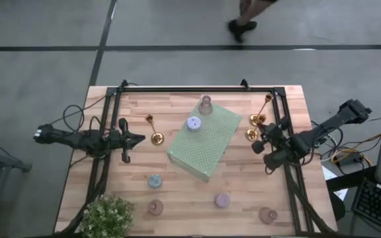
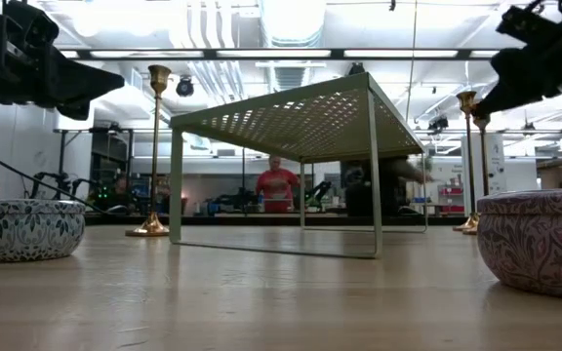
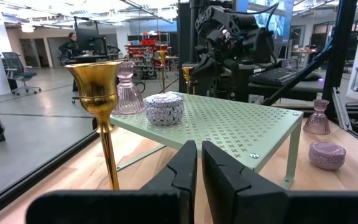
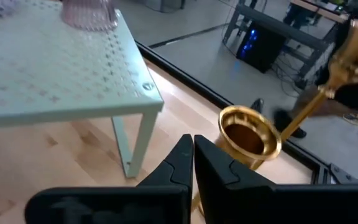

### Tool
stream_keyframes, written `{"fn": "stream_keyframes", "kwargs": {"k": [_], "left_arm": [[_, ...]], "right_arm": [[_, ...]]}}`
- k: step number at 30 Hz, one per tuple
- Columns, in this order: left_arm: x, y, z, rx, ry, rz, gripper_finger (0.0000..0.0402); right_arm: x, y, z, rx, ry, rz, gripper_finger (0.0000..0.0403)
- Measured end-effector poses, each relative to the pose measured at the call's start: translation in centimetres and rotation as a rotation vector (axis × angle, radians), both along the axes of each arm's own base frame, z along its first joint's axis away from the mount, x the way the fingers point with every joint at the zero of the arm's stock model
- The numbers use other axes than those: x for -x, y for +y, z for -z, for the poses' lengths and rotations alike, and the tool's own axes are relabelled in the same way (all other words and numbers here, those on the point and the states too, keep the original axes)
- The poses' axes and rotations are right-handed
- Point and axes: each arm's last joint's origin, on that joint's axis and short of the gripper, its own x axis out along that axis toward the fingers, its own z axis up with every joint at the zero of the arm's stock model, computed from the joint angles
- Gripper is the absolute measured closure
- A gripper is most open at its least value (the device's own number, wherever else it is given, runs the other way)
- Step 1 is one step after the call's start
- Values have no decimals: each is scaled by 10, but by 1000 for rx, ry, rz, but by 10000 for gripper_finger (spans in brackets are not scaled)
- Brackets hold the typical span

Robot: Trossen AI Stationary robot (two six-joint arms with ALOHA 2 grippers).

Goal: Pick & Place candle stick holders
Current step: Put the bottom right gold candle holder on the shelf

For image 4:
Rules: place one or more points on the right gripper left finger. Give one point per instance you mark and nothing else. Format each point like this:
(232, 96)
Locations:
(166, 202)

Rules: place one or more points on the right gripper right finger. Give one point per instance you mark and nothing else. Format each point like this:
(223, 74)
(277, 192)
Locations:
(244, 202)

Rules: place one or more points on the gold candlestick holder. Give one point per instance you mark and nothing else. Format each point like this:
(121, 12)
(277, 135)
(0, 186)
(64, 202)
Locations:
(353, 62)
(247, 138)

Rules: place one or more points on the pink glass candle holder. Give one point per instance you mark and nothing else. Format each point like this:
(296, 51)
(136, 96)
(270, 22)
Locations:
(89, 15)

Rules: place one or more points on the person's black shoe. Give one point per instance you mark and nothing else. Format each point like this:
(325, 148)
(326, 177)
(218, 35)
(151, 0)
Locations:
(283, 119)
(257, 105)

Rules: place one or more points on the person's leg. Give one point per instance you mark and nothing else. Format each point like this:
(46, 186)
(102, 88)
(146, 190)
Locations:
(337, 107)

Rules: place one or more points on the person's light shoe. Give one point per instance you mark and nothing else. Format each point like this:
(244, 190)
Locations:
(356, 118)

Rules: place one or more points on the black computer tower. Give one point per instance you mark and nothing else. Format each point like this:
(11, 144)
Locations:
(259, 53)

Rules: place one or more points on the green perforated metal shelf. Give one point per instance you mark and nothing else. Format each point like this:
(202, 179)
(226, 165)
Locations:
(57, 77)

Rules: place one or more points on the black metal desk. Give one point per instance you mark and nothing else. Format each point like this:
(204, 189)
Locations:
(291, 31)

